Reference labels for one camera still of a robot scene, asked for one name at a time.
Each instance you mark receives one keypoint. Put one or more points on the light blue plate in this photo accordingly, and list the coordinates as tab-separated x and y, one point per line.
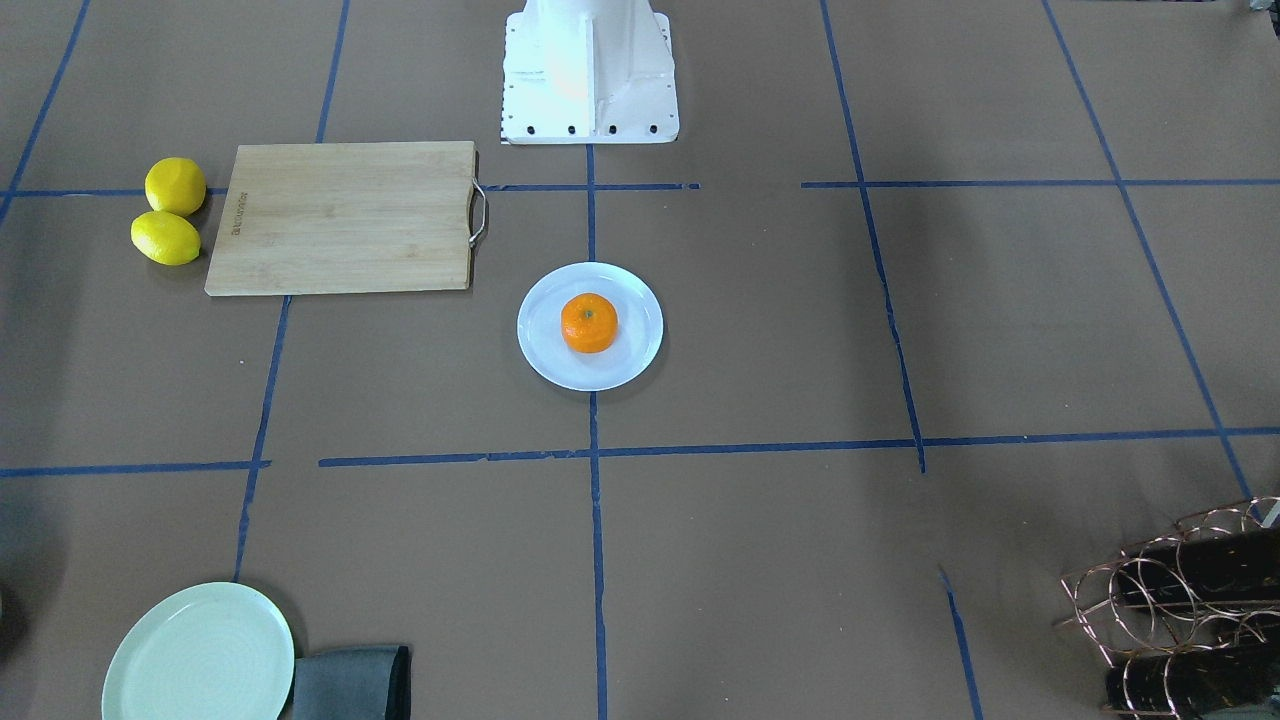
633	348

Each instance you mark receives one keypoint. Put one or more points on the orange fruit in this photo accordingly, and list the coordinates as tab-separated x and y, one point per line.
589	323

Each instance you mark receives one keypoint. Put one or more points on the light green plate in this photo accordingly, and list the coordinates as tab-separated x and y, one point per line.
218	650

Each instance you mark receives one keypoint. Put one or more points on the bamboo cutting board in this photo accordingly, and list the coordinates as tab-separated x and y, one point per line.
372	217

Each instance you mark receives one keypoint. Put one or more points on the grey folded cloth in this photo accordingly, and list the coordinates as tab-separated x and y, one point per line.
357	682

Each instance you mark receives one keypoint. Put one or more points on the yellow lemon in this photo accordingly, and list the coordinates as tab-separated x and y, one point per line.
166	238
176	185

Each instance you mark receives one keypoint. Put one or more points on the dark wine bottle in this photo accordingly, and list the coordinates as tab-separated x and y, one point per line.
1227	571
1226	683

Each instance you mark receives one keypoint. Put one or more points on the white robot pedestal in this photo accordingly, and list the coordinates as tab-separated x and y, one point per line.
588	72

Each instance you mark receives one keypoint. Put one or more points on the copper wire bottle rack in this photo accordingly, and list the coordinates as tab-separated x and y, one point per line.
1120	632

